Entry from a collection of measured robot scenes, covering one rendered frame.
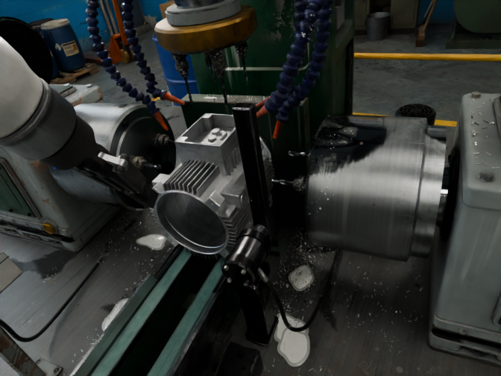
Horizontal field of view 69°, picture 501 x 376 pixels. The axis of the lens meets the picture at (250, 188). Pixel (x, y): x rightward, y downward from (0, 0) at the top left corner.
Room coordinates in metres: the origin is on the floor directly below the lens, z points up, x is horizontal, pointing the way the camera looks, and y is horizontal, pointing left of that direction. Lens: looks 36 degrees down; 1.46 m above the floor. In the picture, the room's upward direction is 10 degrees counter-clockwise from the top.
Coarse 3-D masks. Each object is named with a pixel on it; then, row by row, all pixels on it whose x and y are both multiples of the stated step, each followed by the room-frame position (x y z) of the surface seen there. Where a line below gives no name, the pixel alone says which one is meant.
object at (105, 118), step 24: (96, 120) 0.76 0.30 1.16; (120, 120) 0.74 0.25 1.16; (144, 120) 0.79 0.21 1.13; (120, 144) 0.72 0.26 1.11; (144, 144) 0.77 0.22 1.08; (168, 144) 0.79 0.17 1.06; (144, 168) 0.70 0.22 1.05; (168, 168) 0.81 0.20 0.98; (72, 192) 0.73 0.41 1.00; (96, 192) 0.69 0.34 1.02; (120, 192) 0.67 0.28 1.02
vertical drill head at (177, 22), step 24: (192, 0) 0.66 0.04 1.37; (216, 0) 0.67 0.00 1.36; (168, 24) 0.69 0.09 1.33; (192, 24) 0.64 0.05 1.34; (216, 24) 0.62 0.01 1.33; (240, 24) 0.63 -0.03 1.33; (168, 48) 0.64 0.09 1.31; (192, 48) 0.62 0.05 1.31; (216, 48) 0.62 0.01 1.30; (240, 48) 0.71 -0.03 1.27; (216, 72) 0.64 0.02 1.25
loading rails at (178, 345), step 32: (192, 256) 0.55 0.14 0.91; (160, 288) 0.48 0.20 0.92; (192, 288) 0.52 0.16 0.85; (224, 288) 0.46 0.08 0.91; (128, 320) 0.41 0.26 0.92; (160, 320) 0.43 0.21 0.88; (192, 320) 0.39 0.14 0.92; (224, 320) 0.42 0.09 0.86; (96, 352) 0.36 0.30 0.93; (128, 352) 0.36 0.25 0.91; (160, 352) 0.40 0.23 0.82; (192, 352) 0.34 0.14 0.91
